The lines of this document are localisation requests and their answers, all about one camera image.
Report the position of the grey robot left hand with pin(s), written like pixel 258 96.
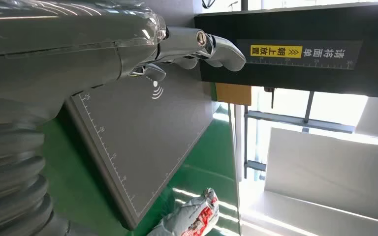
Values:
pixel 62 49

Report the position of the white package with red print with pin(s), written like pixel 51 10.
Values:
pixel 189 218

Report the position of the dark grey scale platform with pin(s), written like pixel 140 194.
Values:
pixel 143 136

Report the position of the brown cardboard box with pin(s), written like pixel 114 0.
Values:
pixel 234 94

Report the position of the black scale column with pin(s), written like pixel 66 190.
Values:
pixel 306 22

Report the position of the grey metal window frame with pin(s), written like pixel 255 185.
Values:
pixel 290 120

